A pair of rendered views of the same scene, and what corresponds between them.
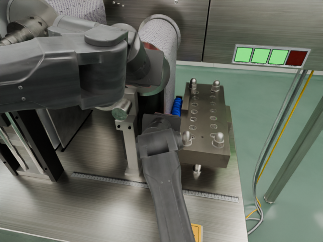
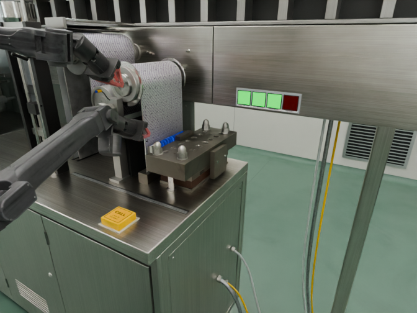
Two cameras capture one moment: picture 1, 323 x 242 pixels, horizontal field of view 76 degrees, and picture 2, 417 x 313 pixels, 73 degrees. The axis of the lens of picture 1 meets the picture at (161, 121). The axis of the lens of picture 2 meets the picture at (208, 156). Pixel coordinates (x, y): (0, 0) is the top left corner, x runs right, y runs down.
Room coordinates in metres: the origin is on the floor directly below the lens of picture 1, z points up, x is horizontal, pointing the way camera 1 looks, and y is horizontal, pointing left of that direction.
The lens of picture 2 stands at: (-0.34, -0.54, 1.40)
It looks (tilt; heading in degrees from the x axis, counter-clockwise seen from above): 23 degrees down; 19
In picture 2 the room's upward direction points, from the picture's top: 1 degrees clockwise
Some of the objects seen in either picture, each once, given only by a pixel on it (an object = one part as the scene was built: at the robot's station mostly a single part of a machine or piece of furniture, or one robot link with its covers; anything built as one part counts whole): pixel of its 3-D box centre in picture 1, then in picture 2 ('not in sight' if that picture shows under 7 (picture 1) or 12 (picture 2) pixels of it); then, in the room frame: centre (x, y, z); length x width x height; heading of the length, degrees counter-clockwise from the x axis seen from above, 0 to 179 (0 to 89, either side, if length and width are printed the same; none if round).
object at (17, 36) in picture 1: (11, 42); not in sight; (0.44, 0.31, 1.33); 0.06 x 0.03 x 0.03; 170
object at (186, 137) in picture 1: (186, 137); (157, 147); (0.45, -0.07, 1.05); 0.04 x 0.04 x 0.04
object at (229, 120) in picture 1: (226, 124); (219, 161); (0.60, -0.25, 0.96); 0.10 x 0.03 x 0.11; 170
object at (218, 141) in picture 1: (218, 138); (182, 151); (0.44, -0.17, 1.05); 0.04 x 0.04 x 0.04
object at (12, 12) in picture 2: not in sight; (18, 10); (0.71, 0.74, 1.50); 0.14 x 0.14 x 0.06
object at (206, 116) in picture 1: (202, 117); (196, 149); (0.60, -0.15, 1.00); 0.40 x 0.16 x 0.06; 170
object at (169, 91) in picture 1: (170, 93); (164, 118); (0.59, -0.03, 1.11); 0.23 x 0.01 x 0.18; 170
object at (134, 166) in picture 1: (130, 138); (115, 141); (0.44, 0.09, 1.05); 0.06 x 0.05 x 0.31; 170
